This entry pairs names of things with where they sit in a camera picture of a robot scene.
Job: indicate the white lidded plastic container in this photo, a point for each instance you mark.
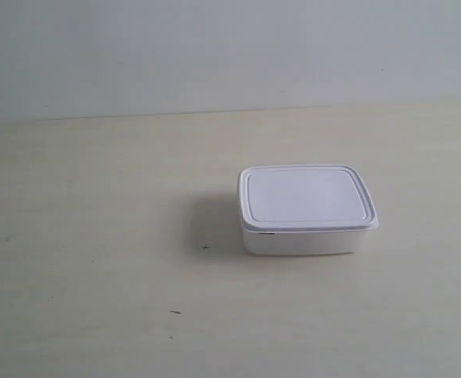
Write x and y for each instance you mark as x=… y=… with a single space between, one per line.
x=304 y=210

